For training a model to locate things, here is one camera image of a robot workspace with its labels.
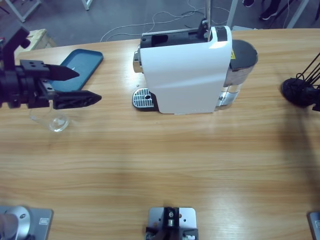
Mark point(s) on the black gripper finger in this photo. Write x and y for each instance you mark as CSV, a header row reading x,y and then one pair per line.
x,y
316,107
312,93

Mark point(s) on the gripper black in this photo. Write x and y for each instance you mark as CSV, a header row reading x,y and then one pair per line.
x,y
22,90

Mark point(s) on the clear drinking glass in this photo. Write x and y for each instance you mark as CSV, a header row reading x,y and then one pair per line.
x,y
58,123

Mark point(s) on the grey coffee machine lever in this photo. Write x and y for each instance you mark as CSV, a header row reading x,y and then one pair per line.
x,y
207,15

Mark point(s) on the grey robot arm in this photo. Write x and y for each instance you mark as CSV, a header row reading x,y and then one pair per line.
x,y
15,222

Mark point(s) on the white capsule coffee machine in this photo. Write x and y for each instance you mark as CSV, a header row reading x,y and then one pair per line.
x,y
185,75

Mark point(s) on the black capsule holder with rods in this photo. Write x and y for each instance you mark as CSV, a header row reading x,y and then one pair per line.
x,y
291,90

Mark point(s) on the blue rectangular plastic tray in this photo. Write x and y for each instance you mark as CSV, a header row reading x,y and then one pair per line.
x,y
85,57

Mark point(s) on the wooden crate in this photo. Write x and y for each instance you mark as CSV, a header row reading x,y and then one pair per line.
x,y
41,40

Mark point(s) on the black drip tray with grate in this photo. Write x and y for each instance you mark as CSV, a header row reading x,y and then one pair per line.
x,y
142,98

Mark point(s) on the white metal table leg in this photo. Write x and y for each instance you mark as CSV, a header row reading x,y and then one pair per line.
x,y
87,4

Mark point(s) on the black sneaker white sole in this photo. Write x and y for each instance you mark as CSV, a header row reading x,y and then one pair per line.
x,y
248,3
267,15

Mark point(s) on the person's dark trouser leg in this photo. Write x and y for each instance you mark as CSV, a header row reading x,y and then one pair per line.
x,y
273,5

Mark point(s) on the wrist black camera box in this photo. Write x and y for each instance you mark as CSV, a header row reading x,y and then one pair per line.
x,y
15,41

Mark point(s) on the white metal post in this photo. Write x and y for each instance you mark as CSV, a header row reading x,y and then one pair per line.
x,y
232,12
297,12

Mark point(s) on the white metal table frame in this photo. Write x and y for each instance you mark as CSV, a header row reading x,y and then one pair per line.
x,y
25,11

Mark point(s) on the grey base plate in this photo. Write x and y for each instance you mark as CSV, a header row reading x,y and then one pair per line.
x,y
42,222
315,225

